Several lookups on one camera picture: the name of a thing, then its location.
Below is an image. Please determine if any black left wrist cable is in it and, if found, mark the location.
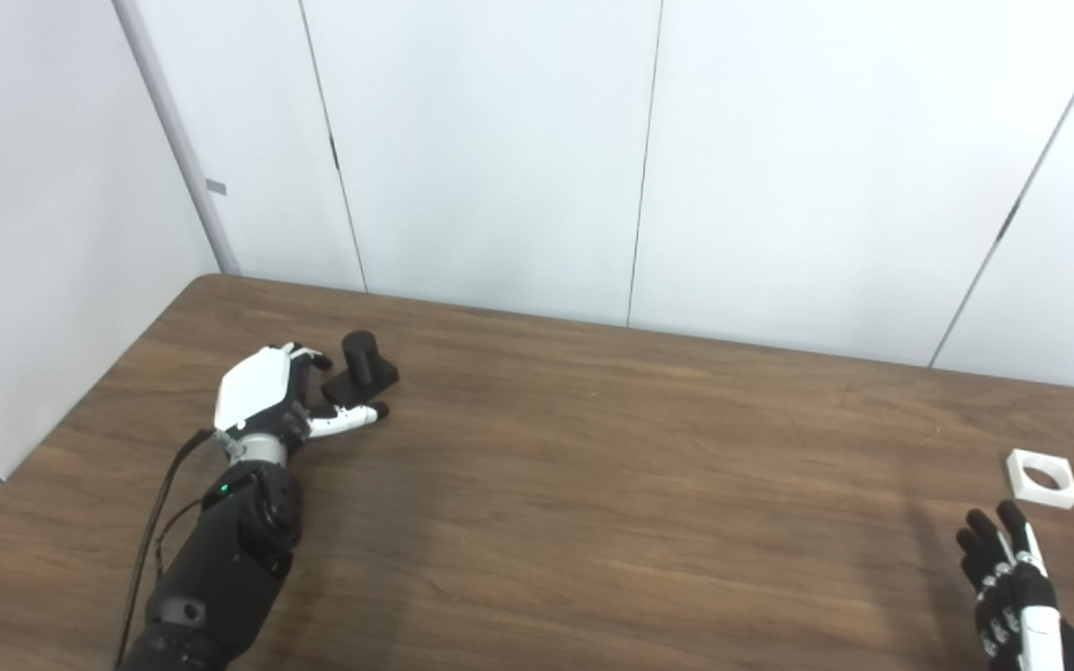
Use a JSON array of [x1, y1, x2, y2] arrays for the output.
[[113, 429, 216, 671]]

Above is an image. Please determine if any white square piece with hole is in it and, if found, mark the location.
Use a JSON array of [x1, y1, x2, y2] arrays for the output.
[[1004, 448, 1074, 510]]

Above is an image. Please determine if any grey wall corner strip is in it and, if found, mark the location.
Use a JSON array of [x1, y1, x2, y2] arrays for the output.
[[111, 0, 241, 277]]

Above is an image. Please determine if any black peg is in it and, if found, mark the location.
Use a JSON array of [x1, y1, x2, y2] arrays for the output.
[[321, 330, 400, 408]]

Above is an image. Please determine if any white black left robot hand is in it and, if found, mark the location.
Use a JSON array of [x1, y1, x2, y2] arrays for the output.
[[213, 342, 391, 446]]

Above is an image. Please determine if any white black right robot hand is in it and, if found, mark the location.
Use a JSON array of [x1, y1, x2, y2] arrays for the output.
[[955, 500, 1074, 671]]

